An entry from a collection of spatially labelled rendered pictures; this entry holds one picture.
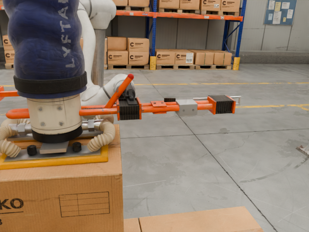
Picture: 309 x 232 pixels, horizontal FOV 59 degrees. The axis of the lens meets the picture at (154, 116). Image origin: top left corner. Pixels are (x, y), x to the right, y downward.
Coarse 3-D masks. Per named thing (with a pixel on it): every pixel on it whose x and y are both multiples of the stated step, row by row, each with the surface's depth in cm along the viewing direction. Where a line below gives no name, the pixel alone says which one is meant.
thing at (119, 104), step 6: (120, 102) 100; (126, 102) 100; (138, 102) 97; (120, 108) 93; (126, 108) 94; (132, 108) 94; (138, 108) 94; (120, 114) 95; (126, 114) 95; (132, 114) 96; (138, 114) 96
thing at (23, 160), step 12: (72, 144) 90; (24, 156) 87; (36, 156) 87; (48, 156) 87; (60, 156) 87; (72, 156) 88; (84, 156) 88; (96, 156) 88; (0, 168) 83; (12, 168) 84
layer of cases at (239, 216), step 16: (224, 208) 150; (240, 208) 151; (128, 224) 136; (144, 224) 136; (160, 224) 137; (176, 224) 137; (192, 224) 138; (208, 224) 138; (224, 224) 138; (240, 224) 139; (256, 224) 139
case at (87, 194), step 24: (24, 144) 100; (24, 168) 84; (48, 168) 85; (72, 168) 85; (96, 168) 85; (120, 168) 85; (0, 192) 79; (24, 192) 80; (48, 192) 82; (72, 192) 83; (96, 192) 84; (120, 192) 85; (0, 216) 82; (24, 216) 83; (48, 216) 84; (72, 216) 86; (96, 216) 87; (120, 216) 88
